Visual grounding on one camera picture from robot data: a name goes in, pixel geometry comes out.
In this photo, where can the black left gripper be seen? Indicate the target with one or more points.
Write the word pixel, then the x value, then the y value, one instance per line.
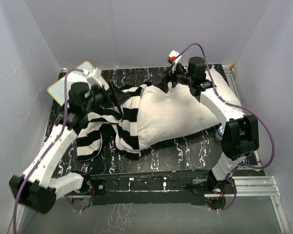
pixel 111 99

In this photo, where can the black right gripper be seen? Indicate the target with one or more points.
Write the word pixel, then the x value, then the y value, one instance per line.
pixel 168 76

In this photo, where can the black white striped pillowcase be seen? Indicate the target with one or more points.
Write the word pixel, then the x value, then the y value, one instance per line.
pixel 109 123

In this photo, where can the white pillow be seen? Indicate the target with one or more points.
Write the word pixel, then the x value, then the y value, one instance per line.
pixel 162 116

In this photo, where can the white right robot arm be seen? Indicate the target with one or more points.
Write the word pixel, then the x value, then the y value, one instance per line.
pixel 240 137

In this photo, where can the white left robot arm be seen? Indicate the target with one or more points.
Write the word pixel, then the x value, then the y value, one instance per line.
pixel 44 161

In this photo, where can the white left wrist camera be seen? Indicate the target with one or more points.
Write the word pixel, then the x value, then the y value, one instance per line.
pixel 93 75

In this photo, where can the aluminium table frame rail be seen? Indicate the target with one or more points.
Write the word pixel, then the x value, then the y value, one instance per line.
pixel 144 188

